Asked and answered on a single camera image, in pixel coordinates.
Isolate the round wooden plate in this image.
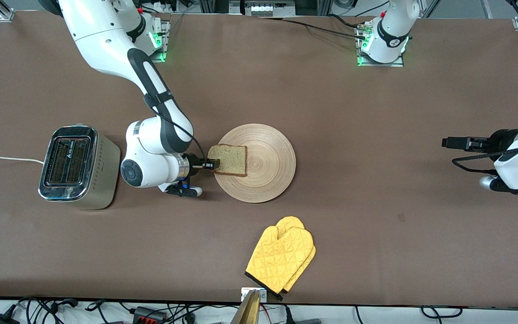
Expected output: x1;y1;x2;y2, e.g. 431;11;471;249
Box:
213;124;296;203

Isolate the black connector with orange levers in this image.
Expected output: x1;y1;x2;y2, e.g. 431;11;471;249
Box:
133;306;168;324

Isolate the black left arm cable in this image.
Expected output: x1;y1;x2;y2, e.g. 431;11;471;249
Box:
451;141;518;175

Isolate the brown bread slice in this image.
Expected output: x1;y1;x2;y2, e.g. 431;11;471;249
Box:
207;144;247;177

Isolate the small white table clamp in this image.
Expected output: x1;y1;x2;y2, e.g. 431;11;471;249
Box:
241;288;268;302

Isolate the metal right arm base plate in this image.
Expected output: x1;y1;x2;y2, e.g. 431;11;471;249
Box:
142;20;171;63

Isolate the gold metal camera bracket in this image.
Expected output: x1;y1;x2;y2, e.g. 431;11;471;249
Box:
230;289;260;324

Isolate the chrome two-slot toaster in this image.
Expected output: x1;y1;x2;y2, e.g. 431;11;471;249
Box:
38;125;121;211

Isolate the grey electrical rail unit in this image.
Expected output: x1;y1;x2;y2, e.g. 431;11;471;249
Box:
243;0;296;18

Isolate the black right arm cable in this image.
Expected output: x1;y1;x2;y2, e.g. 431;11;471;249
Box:
144;92;209;163

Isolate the black cable across table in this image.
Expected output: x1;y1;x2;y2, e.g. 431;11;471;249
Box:
281;17;367;40

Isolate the yellow quilted oven mitt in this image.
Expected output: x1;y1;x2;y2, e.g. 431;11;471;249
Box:
245;224;314;294
276;216;317;302

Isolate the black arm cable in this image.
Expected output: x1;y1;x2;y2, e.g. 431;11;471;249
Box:
144;92;209;163
451;141;518;175

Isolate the black looped floor cable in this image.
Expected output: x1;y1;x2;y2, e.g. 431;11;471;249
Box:
421;306;463;319

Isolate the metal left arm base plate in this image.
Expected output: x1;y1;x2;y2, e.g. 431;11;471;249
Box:
356;22;404;68

